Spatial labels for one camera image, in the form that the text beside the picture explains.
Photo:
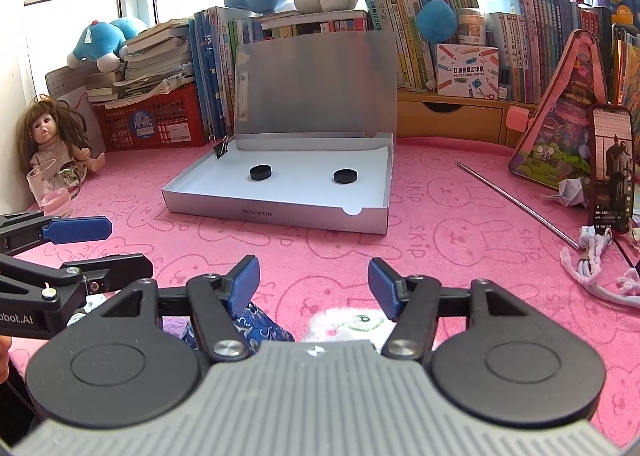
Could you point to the red plastic basket white label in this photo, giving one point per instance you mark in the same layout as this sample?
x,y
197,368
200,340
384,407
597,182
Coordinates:
x,y
170,120

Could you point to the blue white cat plush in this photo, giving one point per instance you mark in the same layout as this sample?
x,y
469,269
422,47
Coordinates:
x,y
100,40

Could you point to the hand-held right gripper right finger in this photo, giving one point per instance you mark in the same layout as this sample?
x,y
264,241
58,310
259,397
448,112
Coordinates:
x,y
382,282

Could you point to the pink triangular pencil bag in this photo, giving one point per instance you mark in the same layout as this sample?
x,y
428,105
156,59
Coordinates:
x,y
565,135

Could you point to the label printer box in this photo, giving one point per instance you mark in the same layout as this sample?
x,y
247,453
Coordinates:
x,y
467,70

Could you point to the white fluffy scrunchie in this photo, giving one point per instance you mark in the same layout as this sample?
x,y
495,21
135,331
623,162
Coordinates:
x,y
350,326

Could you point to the white round tub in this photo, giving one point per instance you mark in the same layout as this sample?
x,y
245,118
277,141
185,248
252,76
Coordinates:
x,y
471,25

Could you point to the long row of upright books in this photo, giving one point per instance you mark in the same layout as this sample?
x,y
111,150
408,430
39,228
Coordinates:
x,y
525,50

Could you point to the white board sheet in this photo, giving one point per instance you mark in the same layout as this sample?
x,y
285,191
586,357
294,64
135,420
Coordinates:
x,y
82,108

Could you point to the folded paper origami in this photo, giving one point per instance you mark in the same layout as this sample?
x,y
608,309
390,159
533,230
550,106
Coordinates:
x,y
570,191

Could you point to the blue patterned pouch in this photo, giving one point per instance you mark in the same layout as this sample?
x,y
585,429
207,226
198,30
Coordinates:
x,y
255,326

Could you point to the flat stack of books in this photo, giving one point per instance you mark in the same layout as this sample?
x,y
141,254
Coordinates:
x,y
320,21

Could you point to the black binder clip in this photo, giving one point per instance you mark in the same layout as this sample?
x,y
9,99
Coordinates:
x,y
221,148

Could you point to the row of blue workbooks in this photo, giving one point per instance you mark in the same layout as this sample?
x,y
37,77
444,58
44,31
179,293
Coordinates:
x,y
210,65

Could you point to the black round disc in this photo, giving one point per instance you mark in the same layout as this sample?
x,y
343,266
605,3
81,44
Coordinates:
x,y
345,176
260,172

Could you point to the wooden shelf with drawer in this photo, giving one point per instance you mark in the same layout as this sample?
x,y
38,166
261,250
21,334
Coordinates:
x,y
450,118

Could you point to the grey cutting mat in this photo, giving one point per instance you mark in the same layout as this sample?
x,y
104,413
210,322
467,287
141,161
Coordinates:
x,y
62,80

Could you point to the grey file box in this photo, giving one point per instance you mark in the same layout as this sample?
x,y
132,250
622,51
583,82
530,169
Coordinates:
x,y
300,85

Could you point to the colourful books bundle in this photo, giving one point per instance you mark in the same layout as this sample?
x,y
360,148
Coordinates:
x,y
625,60

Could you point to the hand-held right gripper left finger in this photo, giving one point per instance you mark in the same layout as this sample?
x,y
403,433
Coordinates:
x,y
245,282

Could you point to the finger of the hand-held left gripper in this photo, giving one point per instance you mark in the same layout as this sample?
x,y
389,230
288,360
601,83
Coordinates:
x,y
75,229
115,269

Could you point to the brown-haired doll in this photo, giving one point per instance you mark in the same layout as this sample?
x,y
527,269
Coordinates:
x,y
47,135

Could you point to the pink bunny-print mat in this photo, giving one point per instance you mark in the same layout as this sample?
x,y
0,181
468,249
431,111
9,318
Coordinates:
x,y
450,246

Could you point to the small pink box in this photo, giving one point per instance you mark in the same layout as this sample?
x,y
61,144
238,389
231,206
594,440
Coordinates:
x,y
517,118

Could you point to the stack of worn books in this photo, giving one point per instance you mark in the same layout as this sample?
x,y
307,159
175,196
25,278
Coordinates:
x,y
150,60

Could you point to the clear glass cup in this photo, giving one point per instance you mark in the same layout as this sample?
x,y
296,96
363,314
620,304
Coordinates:
x,y
50,191

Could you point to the thin metal rod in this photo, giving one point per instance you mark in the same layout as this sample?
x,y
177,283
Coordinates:
x,y
515,201

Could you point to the black smartphone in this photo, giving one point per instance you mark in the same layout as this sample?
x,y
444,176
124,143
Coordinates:
x,y
610,170

